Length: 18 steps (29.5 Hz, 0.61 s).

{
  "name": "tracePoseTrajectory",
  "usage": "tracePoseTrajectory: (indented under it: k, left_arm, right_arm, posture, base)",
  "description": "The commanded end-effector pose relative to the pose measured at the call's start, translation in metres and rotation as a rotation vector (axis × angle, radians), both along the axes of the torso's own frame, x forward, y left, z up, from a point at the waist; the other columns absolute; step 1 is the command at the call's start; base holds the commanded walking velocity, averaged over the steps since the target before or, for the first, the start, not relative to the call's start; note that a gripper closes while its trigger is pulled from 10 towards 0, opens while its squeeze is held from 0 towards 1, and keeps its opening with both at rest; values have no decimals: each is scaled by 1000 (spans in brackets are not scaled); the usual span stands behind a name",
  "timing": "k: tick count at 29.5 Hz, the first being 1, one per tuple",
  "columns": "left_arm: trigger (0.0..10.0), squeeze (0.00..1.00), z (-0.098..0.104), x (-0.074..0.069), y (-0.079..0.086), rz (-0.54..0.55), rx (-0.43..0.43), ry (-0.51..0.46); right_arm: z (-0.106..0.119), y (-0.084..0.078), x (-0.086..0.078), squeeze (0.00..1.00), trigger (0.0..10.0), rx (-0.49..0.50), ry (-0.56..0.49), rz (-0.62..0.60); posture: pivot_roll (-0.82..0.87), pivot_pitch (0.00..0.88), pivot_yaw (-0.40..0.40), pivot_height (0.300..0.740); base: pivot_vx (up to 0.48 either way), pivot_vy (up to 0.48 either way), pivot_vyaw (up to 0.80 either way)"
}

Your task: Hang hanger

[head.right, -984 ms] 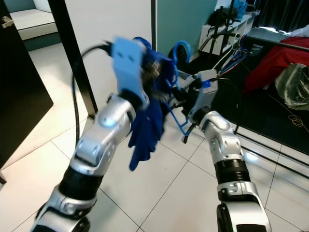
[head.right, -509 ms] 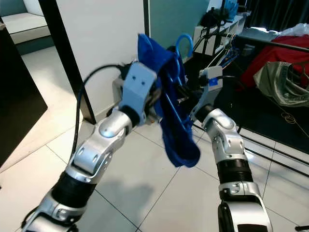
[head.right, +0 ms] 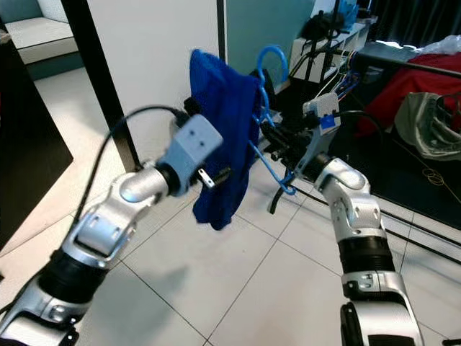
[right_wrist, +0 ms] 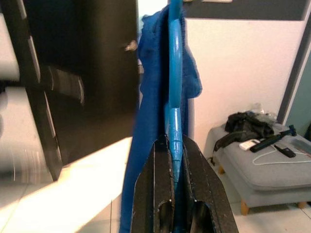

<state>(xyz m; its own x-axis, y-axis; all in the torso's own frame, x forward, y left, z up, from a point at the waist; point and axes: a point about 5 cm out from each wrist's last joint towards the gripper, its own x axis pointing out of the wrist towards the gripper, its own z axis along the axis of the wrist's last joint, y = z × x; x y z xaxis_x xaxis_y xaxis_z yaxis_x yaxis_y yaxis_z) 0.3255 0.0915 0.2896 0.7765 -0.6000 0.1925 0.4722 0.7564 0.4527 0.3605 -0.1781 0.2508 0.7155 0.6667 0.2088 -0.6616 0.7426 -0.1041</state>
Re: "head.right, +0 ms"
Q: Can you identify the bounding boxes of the blue bag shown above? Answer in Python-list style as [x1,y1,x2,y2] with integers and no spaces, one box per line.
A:
[335,0,359,30]

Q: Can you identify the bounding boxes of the black carpet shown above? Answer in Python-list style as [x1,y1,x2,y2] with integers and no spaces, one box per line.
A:
[267,68,461,240]

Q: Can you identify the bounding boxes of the dark curtains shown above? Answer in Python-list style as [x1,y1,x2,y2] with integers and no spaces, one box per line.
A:
[367,0,461,44]

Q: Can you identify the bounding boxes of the white plastic bag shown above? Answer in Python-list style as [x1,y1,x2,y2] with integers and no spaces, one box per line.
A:
[418,35,461,56]

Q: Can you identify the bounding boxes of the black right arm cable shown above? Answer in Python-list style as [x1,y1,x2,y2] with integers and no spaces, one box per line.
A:
[337,110,397,145]

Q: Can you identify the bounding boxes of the olive grey garment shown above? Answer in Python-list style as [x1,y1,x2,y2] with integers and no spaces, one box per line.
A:
[394,92,461,161]

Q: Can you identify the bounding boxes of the red blanket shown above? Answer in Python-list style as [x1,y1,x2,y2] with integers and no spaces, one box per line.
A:
[355,50,461,138]

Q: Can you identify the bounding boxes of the white shelf unit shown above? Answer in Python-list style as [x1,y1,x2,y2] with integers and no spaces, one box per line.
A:
[288,14,368,81]

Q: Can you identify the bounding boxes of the black panel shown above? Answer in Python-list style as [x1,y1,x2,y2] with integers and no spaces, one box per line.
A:
[0,36,76,249]

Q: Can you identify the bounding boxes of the black metal clothes rack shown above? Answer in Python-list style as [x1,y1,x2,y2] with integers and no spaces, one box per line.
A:
[267,0,461,249]

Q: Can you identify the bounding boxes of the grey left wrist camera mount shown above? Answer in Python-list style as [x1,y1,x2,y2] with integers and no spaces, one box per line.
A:
[158,113,224,197]

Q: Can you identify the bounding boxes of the blue plastic hanger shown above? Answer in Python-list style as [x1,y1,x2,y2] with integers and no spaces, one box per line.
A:
[249,45,298,197]

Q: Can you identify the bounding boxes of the blue garment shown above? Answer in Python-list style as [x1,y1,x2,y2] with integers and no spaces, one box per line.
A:
[189,48,265,231]

